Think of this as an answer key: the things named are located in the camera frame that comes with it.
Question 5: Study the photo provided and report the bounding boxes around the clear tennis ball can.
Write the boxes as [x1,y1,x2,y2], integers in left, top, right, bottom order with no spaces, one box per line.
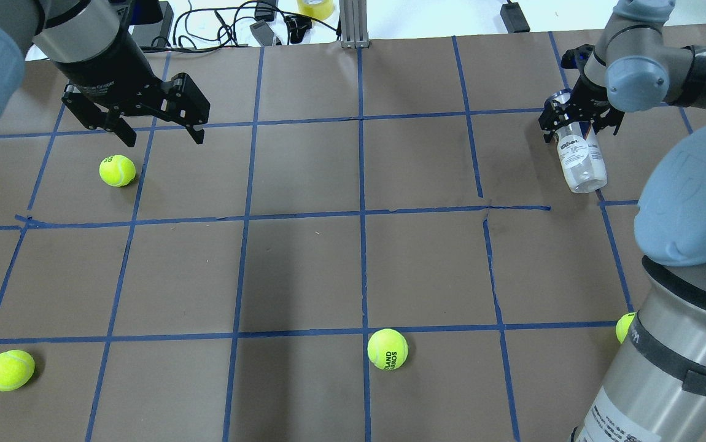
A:
[555,115,608,194]

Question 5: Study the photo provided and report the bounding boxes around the tennis ball with black print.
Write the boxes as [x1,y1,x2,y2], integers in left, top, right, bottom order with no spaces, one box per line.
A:
[367,329,409,370]

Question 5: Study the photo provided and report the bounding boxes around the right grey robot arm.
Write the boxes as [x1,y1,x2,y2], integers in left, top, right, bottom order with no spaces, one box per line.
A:
[538,1,706,441]

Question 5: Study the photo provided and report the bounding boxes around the tennis ball near base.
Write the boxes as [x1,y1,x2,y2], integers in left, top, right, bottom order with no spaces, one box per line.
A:
[615,312,636,344]

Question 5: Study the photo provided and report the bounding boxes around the tennis ball front left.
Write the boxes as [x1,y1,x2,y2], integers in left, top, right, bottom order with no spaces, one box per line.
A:
[0,349,36,392]

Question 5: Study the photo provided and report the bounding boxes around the aluminium frame post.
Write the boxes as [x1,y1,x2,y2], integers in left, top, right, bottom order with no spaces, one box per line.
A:
[339,0,371,48]

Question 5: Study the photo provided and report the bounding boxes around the black power adapter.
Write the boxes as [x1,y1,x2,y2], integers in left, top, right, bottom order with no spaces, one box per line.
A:
[499,1,531,34]

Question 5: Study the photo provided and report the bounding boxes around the tennis ball near left gripper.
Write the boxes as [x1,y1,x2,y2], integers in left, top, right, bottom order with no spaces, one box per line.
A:
[98,155,136,187]

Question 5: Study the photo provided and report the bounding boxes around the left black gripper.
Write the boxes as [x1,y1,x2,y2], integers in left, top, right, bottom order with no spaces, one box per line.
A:
[61,37,209,147]

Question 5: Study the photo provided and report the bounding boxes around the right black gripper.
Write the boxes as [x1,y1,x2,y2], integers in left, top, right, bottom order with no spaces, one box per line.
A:
[539,77,624,144]

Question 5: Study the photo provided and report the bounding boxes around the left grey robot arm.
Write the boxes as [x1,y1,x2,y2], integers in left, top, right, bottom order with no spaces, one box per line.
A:
[0,1,211,147]

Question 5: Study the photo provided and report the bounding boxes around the yellow tape roll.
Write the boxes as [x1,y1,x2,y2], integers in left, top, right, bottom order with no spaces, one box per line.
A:
[297,0,335,20]

